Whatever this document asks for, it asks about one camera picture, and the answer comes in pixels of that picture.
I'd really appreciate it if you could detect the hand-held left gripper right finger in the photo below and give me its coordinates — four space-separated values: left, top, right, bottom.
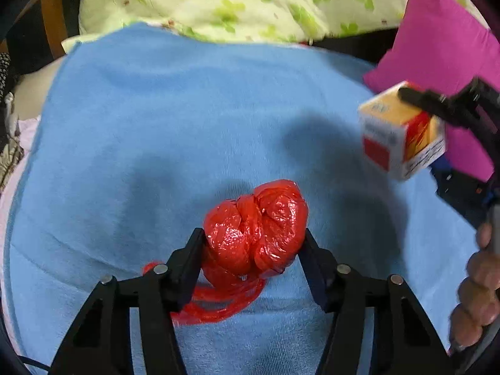
299 228 456 375

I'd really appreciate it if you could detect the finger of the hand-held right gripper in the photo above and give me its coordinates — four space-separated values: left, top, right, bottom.
397 77 500 182
430 163 493 230

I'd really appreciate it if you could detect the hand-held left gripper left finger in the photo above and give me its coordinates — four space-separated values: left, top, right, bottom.
51 227 207 375

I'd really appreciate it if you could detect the red plastic bag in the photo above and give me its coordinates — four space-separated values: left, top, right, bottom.
141 180 309 326

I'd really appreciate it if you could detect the red and white small box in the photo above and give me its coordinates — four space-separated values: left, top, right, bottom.
358 81 447 181

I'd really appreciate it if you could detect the person's right hand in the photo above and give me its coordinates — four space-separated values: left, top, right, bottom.
448 222 500 352

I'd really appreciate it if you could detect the magenta cushion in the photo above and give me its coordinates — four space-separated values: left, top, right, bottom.
363 0 500 183

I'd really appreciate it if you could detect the blue towel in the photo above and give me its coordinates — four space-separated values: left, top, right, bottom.
3 21 490 375

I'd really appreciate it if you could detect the beige leaf pattern cloth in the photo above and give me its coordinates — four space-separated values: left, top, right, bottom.
0 136 25 189

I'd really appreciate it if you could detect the pink towel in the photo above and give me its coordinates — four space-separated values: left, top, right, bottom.
0 118 43 354

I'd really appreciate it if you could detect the green clover print quilt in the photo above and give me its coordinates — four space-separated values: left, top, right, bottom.
62 0 482 46

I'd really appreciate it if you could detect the beige pillow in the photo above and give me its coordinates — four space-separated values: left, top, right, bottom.
15 60 66 123

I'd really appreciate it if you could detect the black cable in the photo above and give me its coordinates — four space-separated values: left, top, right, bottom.
19 355 54 371

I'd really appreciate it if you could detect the wooden bed frame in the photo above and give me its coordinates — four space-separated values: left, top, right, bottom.
38 0 85 60

